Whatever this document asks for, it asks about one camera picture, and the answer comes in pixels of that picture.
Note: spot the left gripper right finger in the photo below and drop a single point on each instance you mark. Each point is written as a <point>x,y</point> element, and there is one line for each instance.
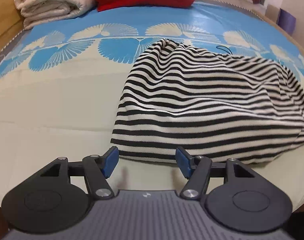
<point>233,194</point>

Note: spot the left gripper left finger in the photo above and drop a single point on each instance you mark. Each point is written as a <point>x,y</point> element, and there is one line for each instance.
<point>60,194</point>

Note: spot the black white striped garment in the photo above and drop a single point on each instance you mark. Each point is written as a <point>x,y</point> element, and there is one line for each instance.
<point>217,105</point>

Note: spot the purple rolled mat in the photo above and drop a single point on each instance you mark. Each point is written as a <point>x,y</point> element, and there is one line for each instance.
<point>286,21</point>

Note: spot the cream folded blanket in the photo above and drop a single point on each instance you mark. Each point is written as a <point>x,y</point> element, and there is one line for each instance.
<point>36,12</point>

